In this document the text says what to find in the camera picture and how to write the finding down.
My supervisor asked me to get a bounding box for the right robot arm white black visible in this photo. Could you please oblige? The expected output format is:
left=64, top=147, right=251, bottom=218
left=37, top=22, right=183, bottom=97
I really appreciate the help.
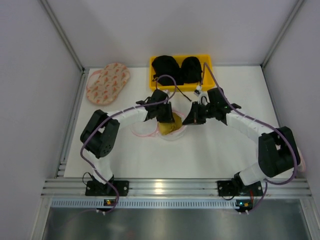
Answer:
left=183, top=88, right=301, bottom=186

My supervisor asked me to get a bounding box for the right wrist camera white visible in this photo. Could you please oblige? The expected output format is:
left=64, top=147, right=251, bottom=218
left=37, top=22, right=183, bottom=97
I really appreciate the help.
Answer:
left=194, top=85, right=208, bottom=105

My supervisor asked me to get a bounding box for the slotted cable duct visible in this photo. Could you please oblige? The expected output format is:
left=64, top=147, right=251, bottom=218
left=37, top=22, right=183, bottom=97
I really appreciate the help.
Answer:
left=51, top=198, right=252, bottom=209

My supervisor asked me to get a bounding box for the yellow plastic bin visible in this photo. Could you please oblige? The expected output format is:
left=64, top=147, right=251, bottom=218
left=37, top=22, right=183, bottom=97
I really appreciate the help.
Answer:
left=149, top=54, right=215, bottom=92

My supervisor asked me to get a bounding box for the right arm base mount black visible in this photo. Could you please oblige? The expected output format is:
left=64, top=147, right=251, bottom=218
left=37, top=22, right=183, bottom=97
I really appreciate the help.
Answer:
left=217, top=178, right=263, bottom=197

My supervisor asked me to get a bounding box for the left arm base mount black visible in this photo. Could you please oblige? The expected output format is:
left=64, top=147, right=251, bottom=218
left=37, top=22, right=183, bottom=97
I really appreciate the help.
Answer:
left=85, top=179, right=130, bottom=197

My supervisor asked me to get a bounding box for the aluminium rail front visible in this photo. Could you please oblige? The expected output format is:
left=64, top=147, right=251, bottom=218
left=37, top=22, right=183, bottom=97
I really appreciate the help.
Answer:
left=41, top=178, right=312, bottom=199

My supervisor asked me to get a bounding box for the yellow bra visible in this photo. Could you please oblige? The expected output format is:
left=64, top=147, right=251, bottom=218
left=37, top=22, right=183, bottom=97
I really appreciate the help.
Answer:
left=157, top=112, right=183, bottom=136

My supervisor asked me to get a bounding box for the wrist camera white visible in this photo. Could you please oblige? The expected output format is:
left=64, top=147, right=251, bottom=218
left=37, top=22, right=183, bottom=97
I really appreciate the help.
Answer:
left=194, top=85, right=208, bottom=105
left=163, top=89, right=172, bottom=104

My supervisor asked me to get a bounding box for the patterned beige laundry bag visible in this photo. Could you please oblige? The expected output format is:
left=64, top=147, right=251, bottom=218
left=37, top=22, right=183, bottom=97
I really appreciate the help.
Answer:
left=85, top=62, right=131, bottom=106

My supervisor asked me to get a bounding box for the black bra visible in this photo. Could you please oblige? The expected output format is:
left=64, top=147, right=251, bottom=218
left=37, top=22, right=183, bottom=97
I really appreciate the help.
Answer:
left=151, top=55, right=204, bottom=102

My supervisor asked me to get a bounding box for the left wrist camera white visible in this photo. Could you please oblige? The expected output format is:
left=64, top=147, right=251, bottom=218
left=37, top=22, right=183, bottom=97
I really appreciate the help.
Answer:
left=163, top=89, right=172, bottom=104

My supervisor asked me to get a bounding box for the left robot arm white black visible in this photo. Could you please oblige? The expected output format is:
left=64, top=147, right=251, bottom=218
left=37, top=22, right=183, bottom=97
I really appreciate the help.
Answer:
left=80, top=89, right=174, bottom=186

